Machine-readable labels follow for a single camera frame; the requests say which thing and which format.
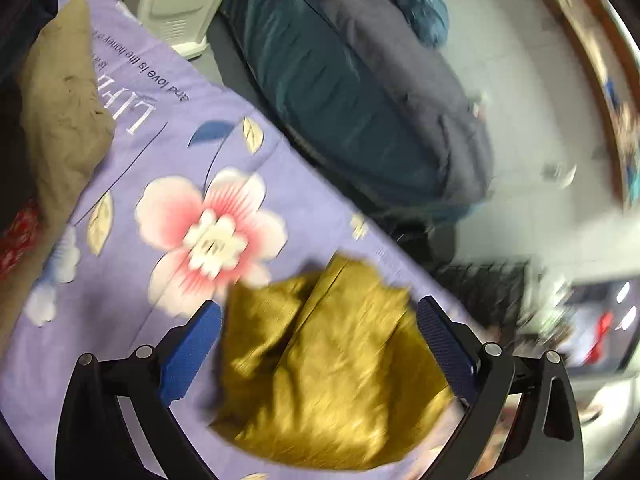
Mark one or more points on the teal and grey bedding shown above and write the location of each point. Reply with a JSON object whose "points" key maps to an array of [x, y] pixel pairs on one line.
{"points": [[325, 85]]}

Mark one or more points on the wooden furniture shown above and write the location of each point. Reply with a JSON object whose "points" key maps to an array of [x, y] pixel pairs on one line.
{"points": [[595, 50]]}

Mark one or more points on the lavender floral bedsheet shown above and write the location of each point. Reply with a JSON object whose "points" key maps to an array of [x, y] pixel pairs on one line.
{"points": [[300, 200]]}

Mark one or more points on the white appliance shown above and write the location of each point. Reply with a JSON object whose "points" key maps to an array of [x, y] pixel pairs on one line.
{"points": [[175, 5]]}

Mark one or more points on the tan cloth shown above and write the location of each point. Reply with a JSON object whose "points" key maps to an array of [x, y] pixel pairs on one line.
{"points": [[60, 125]]}

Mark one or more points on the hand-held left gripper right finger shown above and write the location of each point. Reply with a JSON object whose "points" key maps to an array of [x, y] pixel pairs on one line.
{"points": [[445, 345]]}

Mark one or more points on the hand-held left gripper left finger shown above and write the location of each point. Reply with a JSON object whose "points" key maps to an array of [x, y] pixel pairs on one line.
{"points": [[192, 350]]}

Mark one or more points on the dark cloth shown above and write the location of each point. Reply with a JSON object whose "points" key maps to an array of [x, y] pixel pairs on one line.
{"points": [[25, 10]]}

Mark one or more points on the red floral cloth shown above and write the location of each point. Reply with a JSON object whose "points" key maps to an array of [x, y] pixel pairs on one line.
{"points": [[17, 240]]}

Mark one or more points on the black crate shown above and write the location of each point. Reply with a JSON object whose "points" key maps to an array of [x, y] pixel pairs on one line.
{"points": [[480, 295]]}

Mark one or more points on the gold satin coat black fur cuffs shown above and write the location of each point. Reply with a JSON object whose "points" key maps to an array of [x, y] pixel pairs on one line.
{"points": [[325, 370]]}

